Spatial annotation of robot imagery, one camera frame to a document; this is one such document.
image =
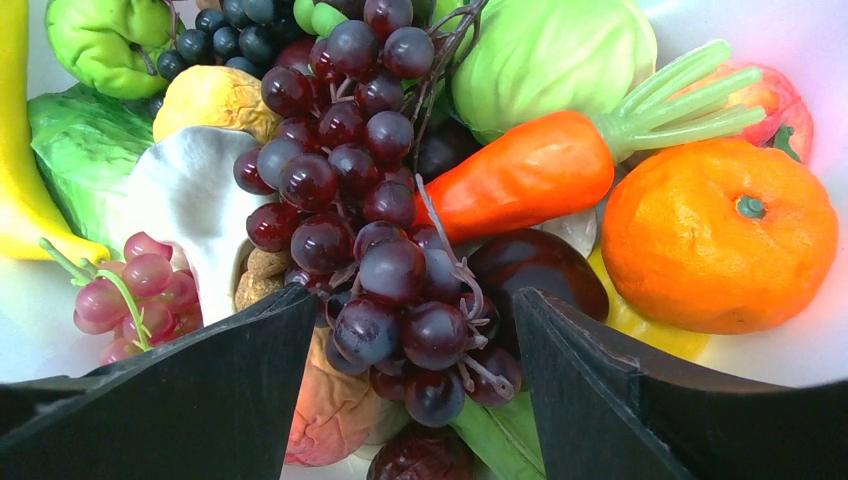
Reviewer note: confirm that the toy carrot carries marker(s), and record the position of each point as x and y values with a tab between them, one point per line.
564	162

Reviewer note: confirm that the toy peach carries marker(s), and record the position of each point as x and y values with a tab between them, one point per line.
334	413

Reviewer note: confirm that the dark purple toy grapes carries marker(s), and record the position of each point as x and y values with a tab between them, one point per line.
401	310

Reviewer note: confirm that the single yellow toy banana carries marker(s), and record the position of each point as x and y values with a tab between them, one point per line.
28	213

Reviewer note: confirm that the dark toy eggplant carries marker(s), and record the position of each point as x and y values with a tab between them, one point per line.
530	258

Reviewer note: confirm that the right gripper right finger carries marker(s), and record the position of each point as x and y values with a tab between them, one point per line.
608	406

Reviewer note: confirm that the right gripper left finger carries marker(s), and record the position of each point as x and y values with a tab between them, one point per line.
215	404

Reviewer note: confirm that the small pink toy grapes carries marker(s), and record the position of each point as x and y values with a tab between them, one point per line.
143	301

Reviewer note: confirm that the orange toy tangerine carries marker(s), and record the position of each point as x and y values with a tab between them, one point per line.
719	237

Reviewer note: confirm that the brown toy date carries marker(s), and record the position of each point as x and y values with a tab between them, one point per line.
418	452

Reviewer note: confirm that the green toy cabbage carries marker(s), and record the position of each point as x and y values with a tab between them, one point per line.
533	58

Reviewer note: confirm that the yellow toy fruit slice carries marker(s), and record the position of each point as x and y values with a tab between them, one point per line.
622	317

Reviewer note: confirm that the white toy mushroom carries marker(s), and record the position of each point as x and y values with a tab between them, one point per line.
182	192

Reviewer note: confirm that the white plastic food bin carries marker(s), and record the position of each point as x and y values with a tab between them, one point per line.
806	40

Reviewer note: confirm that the green toy leaf vegetable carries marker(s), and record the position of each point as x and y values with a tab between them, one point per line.
86	146

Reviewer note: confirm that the yellow toy lemon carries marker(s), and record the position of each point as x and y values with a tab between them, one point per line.
215	96

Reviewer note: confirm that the black toy grapes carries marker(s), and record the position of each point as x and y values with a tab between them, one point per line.
250	36

